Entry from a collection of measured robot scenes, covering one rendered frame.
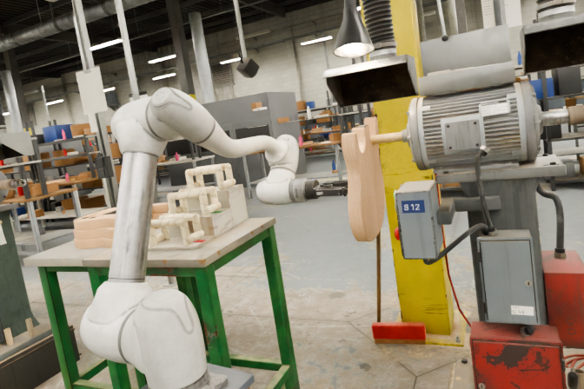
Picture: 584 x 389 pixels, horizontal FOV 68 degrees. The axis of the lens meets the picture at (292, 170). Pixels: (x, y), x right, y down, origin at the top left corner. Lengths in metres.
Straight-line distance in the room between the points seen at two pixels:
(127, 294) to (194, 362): 0.27
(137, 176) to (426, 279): 1.82
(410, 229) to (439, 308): 1.48
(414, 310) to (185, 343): 1.81
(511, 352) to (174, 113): 1.21
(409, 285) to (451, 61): 1.47
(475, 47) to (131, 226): 1.24
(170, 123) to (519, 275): 1.10
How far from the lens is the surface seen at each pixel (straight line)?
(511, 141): 1.46
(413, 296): 2.72
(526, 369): 1.58
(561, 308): 1.62
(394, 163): 2.51
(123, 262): 1.33
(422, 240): 1.29
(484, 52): 1.64
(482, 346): 1.55
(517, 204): 1.50
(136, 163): 1.35
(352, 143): 1.38
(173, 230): 1.98
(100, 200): 10.15
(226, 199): 1.98
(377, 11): 1.66
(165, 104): 1.25
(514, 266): 1.46
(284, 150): 1.68
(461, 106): 1.47
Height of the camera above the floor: 1.36
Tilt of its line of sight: 6 degrees down
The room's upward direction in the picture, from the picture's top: 9 degrees counter-clockwise
